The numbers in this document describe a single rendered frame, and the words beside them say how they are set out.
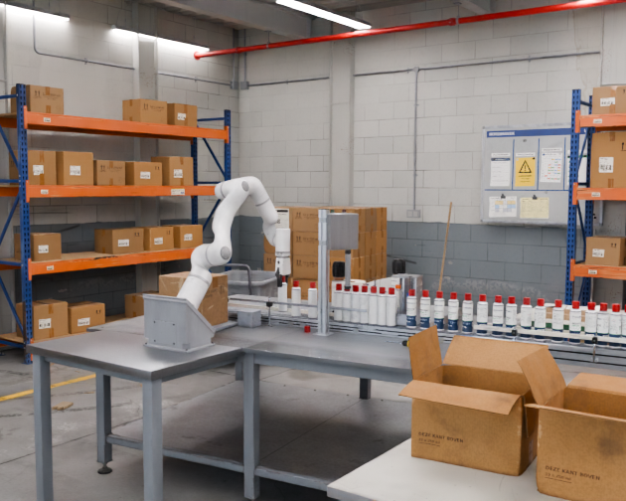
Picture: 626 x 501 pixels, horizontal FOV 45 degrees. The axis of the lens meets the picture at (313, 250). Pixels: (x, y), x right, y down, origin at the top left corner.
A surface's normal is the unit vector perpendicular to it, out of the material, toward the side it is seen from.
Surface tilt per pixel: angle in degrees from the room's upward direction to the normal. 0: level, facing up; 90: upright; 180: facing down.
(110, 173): 90
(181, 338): 90
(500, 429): 90
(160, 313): 90
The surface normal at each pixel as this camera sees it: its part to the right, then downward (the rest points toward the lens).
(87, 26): 0.81, 0.05
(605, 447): -0.55, 0.08
